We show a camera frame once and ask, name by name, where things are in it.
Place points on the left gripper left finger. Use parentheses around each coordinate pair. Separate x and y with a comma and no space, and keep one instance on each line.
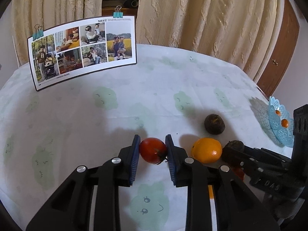
(69,207)

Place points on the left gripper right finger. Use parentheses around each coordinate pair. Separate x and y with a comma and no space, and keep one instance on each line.
(234,207)

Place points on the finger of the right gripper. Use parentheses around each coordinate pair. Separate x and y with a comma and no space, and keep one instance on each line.
(243,157)

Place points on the dark brown passion fruit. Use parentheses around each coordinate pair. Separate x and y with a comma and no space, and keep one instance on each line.
(235,145)

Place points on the rough mandarin orange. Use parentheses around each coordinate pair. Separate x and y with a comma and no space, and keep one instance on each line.
(285,123)

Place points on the dark round mangosteen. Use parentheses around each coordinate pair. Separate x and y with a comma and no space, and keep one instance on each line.
(214,124)

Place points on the large red tomato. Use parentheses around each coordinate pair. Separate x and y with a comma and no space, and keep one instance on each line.
(153,150)

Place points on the small red tomato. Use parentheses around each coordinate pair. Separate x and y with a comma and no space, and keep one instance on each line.
(239,173)

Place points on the large smooth orange front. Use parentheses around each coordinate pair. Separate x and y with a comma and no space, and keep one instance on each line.
(210,190)

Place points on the light blue lattice basket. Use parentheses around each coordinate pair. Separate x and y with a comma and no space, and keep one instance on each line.
(284,135)

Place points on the white patterned tablecloth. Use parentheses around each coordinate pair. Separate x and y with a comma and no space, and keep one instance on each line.
(47,134)

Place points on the brown wooden door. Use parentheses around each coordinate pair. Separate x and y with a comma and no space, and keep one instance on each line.
(283,51)

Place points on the beige curtain right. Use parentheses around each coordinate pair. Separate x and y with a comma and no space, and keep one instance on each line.
(241,32)

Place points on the beige curtain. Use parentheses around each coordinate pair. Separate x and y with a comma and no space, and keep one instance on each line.
(241,32)
(47,13)

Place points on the photo collage card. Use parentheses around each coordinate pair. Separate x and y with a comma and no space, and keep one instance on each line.
(81,47)

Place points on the teal binder clip left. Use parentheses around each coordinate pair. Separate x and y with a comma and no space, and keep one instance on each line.
(38,32)

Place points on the teal binder clip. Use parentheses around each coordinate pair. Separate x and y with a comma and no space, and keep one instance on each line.
(38,32)
(117,12)

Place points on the teal binder clip right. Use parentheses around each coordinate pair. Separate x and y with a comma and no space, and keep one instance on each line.
(117,12)

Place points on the beige curtain left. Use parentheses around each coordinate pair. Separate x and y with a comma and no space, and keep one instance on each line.
(47,13)

